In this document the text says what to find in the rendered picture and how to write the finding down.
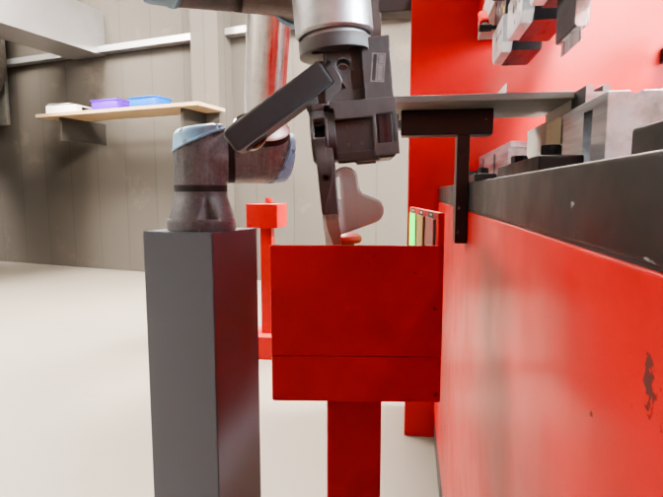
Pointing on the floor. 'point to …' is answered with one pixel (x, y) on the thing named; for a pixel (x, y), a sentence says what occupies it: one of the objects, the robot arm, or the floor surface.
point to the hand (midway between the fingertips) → (331, 248)
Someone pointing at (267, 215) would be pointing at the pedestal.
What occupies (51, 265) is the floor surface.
